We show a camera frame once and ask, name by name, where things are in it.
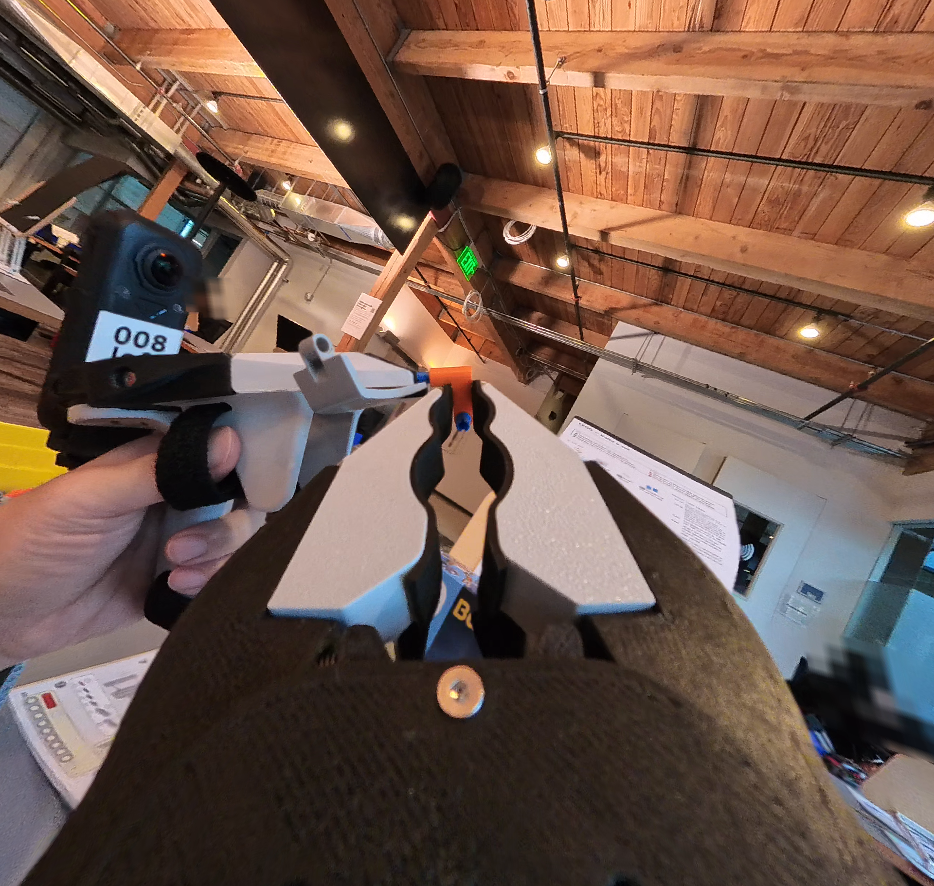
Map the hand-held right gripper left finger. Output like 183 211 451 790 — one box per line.
266 383 455 659

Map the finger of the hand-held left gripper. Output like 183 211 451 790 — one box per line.
230 350 433 402
295 399 410 489

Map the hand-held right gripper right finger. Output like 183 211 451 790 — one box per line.
470 379 658 659

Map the grey curved building piece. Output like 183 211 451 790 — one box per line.
294 333 431 414

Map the orange connector with blue pins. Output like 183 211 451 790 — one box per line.
414 366 475 433

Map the person's left hand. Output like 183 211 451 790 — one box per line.
0 425 265 662

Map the white instruction poster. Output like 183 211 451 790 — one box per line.
560 417 741 595

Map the white paper notice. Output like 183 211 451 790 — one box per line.
341 294 382 340

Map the blue robot kit box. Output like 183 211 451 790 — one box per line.
427 558 486 661

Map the yellow plastic bin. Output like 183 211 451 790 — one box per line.
0 421 70 493

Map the black hanging panel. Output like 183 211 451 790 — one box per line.
175 0 464 234

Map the open instruction booklet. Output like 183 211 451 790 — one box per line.
7 649 158 807

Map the wooden post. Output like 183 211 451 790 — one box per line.
336 211 442 354

